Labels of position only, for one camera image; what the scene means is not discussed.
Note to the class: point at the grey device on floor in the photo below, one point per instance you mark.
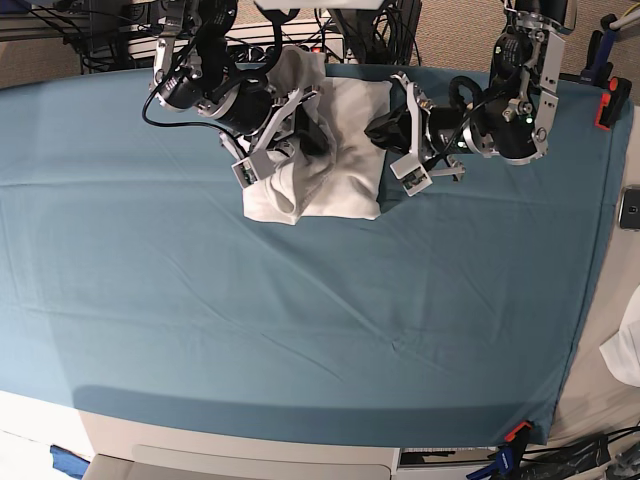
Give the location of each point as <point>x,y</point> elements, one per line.
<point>629,209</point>

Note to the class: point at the blue clamp upper right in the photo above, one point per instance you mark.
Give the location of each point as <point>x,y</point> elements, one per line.
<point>598,67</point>

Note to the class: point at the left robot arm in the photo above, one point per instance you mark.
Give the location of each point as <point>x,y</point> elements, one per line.
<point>512,118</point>

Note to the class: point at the beige plastic bin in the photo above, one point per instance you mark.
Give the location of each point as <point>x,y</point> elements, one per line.
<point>158,463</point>

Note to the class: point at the blue cloth on floor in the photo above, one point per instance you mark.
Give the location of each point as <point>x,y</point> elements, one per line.
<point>68,462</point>

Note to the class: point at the white T-shirt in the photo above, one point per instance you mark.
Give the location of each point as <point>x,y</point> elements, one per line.
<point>344,182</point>

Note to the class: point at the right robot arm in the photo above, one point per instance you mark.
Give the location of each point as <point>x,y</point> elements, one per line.
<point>192,69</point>

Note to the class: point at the orange black table clamp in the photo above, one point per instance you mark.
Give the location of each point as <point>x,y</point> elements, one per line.
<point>519,437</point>

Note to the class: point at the teal table cloth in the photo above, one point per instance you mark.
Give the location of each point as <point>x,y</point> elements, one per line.
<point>133,286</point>

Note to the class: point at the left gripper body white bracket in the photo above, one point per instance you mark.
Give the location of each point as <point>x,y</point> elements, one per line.
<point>411,169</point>

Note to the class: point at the white power strip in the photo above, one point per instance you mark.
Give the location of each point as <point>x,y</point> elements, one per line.
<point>254,43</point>

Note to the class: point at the blue black clamp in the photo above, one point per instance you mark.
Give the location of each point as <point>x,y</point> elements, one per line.
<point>505,465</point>

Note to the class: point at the orange black clamp upper right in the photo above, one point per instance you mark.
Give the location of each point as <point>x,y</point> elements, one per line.
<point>612,101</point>

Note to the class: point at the white cloth at right edge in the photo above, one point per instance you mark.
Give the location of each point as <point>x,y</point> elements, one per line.
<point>621,352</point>

